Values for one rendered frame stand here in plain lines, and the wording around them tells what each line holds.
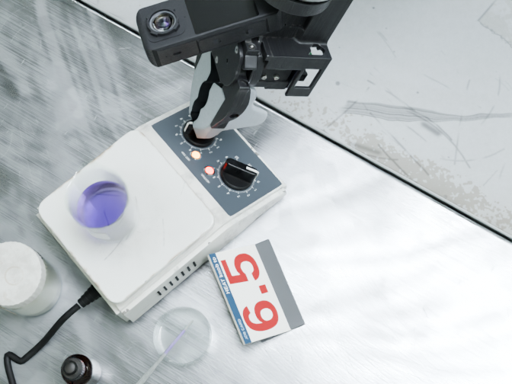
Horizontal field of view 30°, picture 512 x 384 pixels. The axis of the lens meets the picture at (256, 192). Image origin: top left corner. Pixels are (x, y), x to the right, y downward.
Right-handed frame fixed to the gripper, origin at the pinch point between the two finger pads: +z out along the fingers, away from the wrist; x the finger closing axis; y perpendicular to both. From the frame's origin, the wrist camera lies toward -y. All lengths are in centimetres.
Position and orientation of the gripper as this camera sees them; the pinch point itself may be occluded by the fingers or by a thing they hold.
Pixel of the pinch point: (194, 122)
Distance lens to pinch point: 89.8
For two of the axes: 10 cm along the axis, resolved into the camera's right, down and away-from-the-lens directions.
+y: 9.0, -0.3, 4.3
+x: -2.5, -8.4, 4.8
